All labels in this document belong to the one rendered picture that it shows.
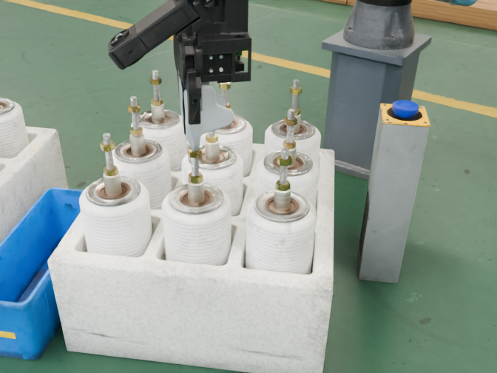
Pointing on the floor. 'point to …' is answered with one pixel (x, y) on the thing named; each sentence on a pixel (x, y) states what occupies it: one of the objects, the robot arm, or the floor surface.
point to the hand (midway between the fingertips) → (188, 138)
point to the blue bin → (33, 274)
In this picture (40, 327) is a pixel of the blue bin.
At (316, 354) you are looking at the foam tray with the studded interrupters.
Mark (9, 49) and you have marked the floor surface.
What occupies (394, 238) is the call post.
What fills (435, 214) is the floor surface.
